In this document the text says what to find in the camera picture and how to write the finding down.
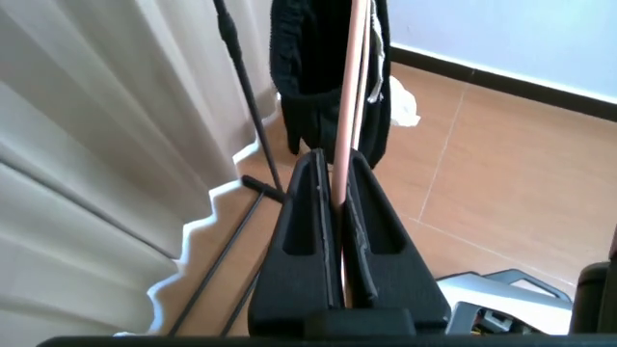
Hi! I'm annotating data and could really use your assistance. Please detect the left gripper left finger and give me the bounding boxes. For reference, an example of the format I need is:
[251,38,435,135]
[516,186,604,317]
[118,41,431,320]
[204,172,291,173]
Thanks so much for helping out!
[248,147,345,337]

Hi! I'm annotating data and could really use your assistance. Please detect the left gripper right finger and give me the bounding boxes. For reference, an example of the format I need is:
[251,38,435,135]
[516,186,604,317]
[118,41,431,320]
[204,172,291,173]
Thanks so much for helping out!
[340,148,453,334]

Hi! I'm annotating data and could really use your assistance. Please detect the pink clothes hanger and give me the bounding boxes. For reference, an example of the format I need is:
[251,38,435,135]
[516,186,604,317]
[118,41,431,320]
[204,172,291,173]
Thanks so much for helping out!
[330,0,373,309]

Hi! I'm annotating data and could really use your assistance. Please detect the white garment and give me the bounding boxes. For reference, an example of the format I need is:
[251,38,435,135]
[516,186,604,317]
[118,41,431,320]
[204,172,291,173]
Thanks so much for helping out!
[388,74,422,128]

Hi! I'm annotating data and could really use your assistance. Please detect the black shorts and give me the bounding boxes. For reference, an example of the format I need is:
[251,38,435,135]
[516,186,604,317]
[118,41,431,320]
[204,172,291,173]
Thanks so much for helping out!
[268,0,392,170]

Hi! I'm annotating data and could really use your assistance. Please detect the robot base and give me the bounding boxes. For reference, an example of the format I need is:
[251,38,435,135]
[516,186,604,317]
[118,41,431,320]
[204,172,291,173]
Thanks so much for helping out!
[436,226,617,336]

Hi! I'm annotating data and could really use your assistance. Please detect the black clothes rack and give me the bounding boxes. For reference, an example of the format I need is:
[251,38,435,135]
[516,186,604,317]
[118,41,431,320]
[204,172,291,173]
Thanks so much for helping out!
[166,0,289,337]

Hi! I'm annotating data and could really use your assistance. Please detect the beige curtain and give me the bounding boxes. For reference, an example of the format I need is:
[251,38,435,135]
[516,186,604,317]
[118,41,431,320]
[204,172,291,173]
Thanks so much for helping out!
[0,0,281,336]

